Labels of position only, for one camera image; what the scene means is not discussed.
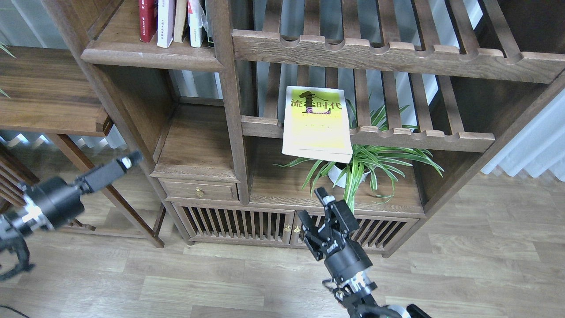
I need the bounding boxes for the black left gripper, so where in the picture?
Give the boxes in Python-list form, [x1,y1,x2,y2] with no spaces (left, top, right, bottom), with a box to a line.
[20,151,143,233]

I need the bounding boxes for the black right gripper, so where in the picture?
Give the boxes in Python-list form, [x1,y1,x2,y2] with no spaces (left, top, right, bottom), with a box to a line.
[298,187,373,288]

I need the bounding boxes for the yellow-green paperback book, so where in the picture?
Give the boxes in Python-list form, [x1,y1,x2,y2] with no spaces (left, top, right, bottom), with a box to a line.
[281,85,353,163]

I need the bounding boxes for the red paperback book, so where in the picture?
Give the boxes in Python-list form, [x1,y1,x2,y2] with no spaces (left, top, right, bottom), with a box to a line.
[139,0,158,43]

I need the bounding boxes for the white lilac paperback book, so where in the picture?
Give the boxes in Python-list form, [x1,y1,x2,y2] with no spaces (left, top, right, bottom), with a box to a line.
[157,0,176,49]

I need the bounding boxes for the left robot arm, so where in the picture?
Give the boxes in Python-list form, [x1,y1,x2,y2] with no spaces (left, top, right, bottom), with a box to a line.
[0,150,143,280]

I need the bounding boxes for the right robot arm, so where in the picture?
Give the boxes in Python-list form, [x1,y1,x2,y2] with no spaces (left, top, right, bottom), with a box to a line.
[298,187,429,318]

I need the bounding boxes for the brass cabinet door knobs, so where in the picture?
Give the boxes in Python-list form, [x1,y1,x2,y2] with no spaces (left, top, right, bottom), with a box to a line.
[284,225,302,233]

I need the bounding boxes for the spider plant in white pot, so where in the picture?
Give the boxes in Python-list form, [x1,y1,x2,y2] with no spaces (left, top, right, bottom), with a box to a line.
[274,105,444,213]

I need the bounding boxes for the wooden side table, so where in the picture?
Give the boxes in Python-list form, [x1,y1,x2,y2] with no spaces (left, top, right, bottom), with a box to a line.
[0,46,166,248]

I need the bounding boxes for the brass drawer knob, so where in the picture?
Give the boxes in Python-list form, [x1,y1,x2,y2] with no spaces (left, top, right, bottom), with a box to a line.
[195,187,204,197]

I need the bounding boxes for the dark wooden bookshelf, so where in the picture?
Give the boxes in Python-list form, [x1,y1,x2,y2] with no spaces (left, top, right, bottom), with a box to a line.
[42,0,564,257]

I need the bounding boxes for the dark upright book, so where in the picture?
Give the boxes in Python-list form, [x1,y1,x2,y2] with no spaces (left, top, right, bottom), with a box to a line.
[204,0,215,48]

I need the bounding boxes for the white plastic-wrapped upright book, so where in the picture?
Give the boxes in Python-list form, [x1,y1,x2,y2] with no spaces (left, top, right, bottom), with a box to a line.
[187,0,207,48]

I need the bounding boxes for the tan upright book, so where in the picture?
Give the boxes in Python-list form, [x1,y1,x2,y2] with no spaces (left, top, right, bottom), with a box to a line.
[173,0,188,43]

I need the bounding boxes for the white curtain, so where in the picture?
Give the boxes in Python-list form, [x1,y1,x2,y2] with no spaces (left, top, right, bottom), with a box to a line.
[481,91,565,182]

